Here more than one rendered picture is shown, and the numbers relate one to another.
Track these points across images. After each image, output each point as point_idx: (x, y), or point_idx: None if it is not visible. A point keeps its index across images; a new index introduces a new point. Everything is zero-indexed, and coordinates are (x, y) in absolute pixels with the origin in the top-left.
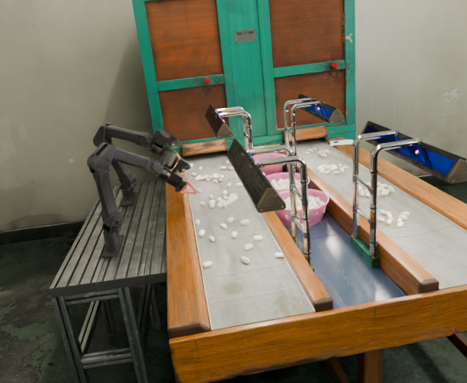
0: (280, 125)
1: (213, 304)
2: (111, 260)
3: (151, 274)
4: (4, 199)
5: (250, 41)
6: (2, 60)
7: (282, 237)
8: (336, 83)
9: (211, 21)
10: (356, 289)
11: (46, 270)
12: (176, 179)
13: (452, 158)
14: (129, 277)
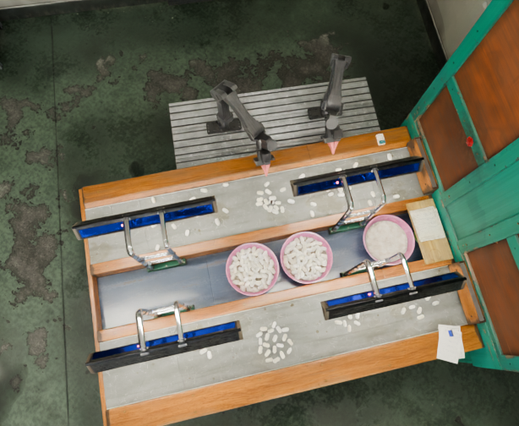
0: (470, 257)
1: (108, 208)
2: (201, 131)
3: (176, 164)
4: None
5: None
6: None
7: (177, 250)
8: None
9: None
10: (131, 297)
11: (361, 57)
12: (257, 155)
13: (95, 359)
14: (174, 150)
